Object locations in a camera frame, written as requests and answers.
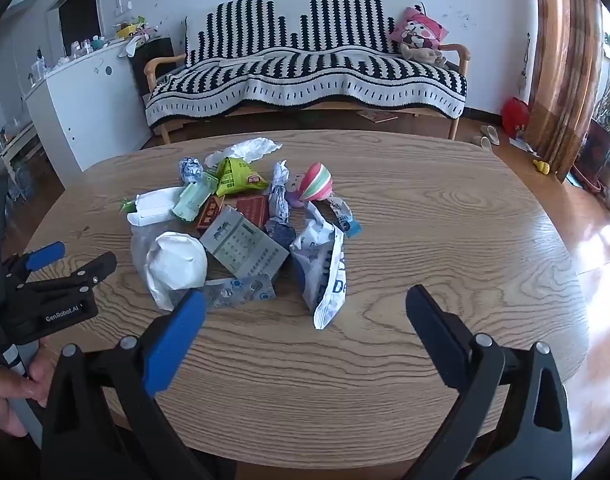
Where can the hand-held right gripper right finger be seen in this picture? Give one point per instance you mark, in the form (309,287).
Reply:
(435,332)

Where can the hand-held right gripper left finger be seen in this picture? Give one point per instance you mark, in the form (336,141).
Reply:
(175,345)

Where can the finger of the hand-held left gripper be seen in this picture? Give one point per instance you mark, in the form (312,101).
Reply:
(45,256)
(85,272)

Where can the clear plastic bag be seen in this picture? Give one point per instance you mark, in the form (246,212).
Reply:
(141,247)

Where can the white paper bowl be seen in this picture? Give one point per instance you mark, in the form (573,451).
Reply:
(177,260)

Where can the clear wrapper blue print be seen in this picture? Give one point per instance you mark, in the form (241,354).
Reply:
(240,290)

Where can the white carton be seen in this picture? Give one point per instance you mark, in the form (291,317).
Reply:
(152,207)

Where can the grey calendar card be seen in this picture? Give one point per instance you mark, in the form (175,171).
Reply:
(245,247)

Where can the light green carton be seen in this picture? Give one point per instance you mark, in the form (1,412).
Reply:
(192,200)

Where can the white blue plastic bag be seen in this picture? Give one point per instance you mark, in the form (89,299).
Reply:
(317,265)

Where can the red gold small box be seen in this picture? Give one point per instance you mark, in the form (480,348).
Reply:
(210,213)

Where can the small blue white packet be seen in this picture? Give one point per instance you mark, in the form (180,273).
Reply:
(345,217)

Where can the silver foil wrapper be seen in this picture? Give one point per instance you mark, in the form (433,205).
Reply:
(190,170)

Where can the dark blue packet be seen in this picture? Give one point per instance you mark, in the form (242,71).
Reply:
(281,234)

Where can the blue white twisted wrapper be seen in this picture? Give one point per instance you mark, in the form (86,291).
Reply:
(279,195)

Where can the purple plastic piece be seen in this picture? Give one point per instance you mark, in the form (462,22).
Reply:
(292,196)

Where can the pink striped cup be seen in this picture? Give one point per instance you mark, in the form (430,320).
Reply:
(315,182)

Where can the white plastic wrapper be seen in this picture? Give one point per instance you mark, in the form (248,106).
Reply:
(250,149)

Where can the person's left hand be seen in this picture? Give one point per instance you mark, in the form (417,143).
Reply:
(0,392)

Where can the white shelf rack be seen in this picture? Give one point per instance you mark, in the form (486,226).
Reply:
(15,150)

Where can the white cabinet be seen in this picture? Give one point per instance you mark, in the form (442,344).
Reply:
(85,105)

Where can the yellow toy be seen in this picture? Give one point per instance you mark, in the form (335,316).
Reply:
(542,167)

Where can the group of small bottles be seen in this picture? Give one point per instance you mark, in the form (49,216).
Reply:
(77,50)

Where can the wooden sofa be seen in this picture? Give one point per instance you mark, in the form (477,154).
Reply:
(157,62)

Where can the flat book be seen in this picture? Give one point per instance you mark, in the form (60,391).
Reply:
(377,116)

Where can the white cloth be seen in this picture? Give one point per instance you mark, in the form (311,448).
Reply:
(131,46)

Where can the black box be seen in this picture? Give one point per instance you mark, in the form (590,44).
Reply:
(150,52)

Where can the yellow bowl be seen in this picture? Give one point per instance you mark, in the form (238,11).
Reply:
(127,31)

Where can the potted plant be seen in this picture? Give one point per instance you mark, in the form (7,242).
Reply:
(597,150)

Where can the brown plush toy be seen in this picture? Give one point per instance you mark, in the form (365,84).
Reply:
(425,54)

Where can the black white striped blanket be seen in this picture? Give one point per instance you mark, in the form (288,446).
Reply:
(305,75)

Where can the brown striped curtain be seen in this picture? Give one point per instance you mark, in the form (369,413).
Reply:
(560,60)

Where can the pink cartoon cushion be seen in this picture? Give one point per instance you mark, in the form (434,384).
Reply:
(417,30)

